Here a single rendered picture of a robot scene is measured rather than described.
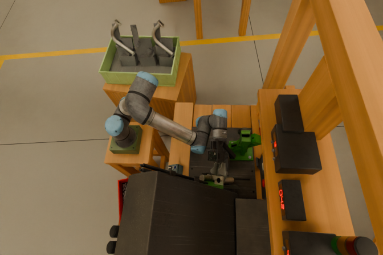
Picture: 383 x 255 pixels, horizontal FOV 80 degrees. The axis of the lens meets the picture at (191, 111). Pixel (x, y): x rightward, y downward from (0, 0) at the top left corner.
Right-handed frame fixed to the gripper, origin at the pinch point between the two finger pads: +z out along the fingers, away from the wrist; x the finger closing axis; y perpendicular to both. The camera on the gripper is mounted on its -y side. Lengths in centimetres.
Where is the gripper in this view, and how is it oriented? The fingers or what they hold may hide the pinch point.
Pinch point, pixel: (221, 179)
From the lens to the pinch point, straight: 120.3
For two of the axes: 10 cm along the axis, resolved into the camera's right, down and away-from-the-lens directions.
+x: 6.4, -1.4, -7.6
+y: -7.7, -1.7, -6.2
